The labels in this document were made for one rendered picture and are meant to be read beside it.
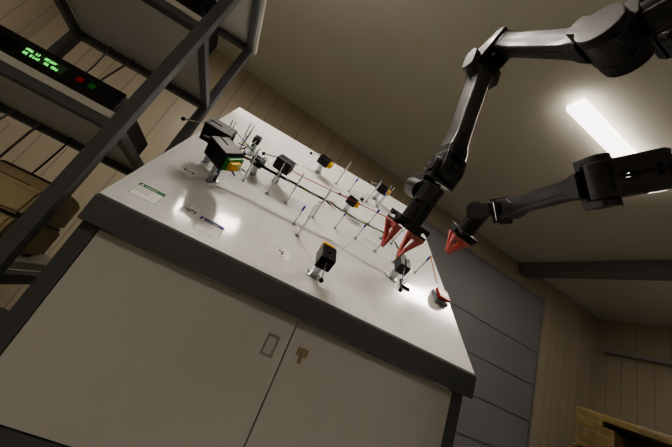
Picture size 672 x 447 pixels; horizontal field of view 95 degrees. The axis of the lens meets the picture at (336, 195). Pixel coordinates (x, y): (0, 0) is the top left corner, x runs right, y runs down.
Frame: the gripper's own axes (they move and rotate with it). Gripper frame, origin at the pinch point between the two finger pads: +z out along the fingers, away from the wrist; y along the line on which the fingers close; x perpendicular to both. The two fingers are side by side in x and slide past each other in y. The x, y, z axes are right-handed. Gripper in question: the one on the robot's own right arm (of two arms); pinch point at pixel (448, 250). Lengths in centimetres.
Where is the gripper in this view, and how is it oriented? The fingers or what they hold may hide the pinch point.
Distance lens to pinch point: 117.7
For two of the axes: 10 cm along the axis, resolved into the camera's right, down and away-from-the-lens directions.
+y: -0.5, 2.5, -9.7
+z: -5.5, 8.0, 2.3
